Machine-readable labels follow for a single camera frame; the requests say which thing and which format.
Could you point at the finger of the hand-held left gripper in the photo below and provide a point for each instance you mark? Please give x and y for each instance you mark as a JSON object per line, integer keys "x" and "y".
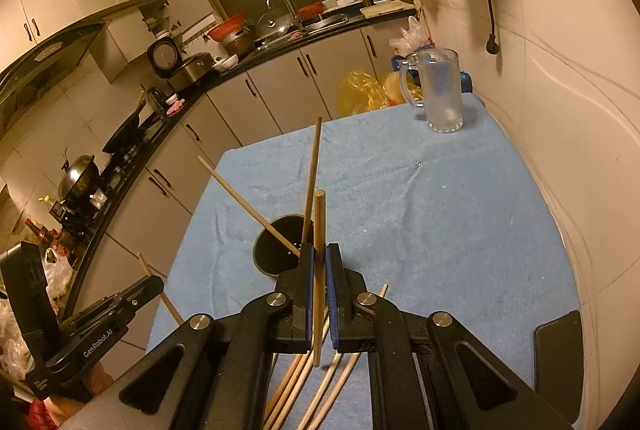
{"x": 145, "y": 294}

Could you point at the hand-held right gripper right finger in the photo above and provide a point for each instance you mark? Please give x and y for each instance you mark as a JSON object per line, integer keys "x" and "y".
{"x": 334, "y": 290}

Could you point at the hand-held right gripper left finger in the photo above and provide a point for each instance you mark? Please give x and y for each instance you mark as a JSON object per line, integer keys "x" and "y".
{"x": 306, "y": 280}

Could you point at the light wooden chopstick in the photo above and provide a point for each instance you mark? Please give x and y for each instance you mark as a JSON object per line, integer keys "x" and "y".
{"x": 240, "y": 197}
{"x": 320, "y": 395}
{"x": 345, "y": 375}
{"x": 320, "y": 230}
{"x": 172, "y": 312}
{"x": 282, "y": 395}
{"x": 295, "y": 390}

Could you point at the black utensil holder cup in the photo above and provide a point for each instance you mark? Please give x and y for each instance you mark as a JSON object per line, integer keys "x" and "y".
{"x": 277, "y": 255}

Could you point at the dark wooden chopstick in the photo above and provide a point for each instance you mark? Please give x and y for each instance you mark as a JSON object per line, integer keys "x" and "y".
{"x": 312, "y": 170}

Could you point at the person's left hand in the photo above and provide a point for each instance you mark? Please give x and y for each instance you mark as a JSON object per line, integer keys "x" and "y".
{"x": 75, "y": 410}

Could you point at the white knotted plastic bag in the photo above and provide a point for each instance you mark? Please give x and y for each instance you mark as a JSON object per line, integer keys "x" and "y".
{"x": 56, "y": 272}

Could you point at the blue terry towel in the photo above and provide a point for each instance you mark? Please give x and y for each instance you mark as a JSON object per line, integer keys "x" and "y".
{"x": 425, "y": 220}

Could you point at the gas stove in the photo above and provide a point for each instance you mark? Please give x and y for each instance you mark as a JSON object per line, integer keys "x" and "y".
{"x": 110, "y": 165}

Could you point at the steel pot with lid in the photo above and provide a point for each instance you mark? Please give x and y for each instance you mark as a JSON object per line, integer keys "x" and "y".
{"x": 77, "y": 177}

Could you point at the black wok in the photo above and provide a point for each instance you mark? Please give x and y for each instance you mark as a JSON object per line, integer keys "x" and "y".
{"x": 122, "y": 132}

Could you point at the dark electric kettle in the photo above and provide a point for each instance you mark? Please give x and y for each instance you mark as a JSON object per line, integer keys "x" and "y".
{"x": 156, "y": 100}

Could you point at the yellow plastic bag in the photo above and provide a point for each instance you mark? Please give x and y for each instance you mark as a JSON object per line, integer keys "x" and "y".
{"x": 360, "y": 92}

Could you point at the orange plastic bag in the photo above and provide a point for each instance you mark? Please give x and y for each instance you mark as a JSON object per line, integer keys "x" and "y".
{"x": 397, "y": 90}

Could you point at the clear glass mug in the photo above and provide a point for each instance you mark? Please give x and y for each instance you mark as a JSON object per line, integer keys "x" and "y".
{"x": 442, "y": 95}

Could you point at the silver rice cooker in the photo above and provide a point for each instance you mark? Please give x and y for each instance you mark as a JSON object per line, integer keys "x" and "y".
{"x": 192, "y": 70}

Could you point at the white ceramic bowl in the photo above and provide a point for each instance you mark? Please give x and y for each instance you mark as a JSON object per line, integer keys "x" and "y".
{"x": 225, "y": 62}

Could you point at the black round-lid cooker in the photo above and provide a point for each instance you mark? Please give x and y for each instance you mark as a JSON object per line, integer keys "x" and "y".
{"x": 161, "y": 57}

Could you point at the dark cooking pot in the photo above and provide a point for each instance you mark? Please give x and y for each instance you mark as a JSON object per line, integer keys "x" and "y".
{"x": 239, "y": 44}

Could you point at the black range hood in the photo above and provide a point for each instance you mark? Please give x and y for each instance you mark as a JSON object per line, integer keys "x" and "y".
{"x": 45, "y": 65}

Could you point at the glass pot lid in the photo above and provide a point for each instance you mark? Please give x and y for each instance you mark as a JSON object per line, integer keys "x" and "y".
{"x": 274, "y": 25}

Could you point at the steel kitchen sink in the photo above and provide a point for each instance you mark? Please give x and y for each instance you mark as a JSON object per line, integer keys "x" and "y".
{"x": 327, "y": 21}

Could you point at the red plastic basin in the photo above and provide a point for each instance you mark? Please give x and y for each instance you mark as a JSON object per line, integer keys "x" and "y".
{"x": 226, "y": 27}

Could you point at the small red basin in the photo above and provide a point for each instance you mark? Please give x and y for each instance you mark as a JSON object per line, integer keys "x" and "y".
{"x": 310, "y": 10}

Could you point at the wooden cutting board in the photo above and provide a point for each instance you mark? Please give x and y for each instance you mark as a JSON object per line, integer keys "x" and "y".
{"x": 387, "y": 8}

